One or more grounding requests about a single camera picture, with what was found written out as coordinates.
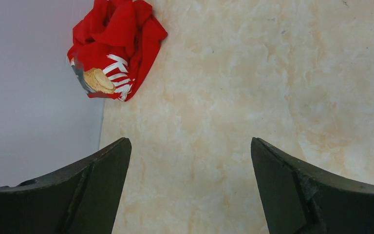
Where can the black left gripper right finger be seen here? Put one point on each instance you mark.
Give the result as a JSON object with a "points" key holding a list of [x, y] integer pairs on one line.
{"points": [[300, 198]]}

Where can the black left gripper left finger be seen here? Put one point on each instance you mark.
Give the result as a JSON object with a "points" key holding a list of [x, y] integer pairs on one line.
{"points": [[80, 198]]}

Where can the red crumpled cloth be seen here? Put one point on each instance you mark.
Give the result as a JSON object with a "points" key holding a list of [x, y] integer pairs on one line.
{"points": [[114, 48]]}

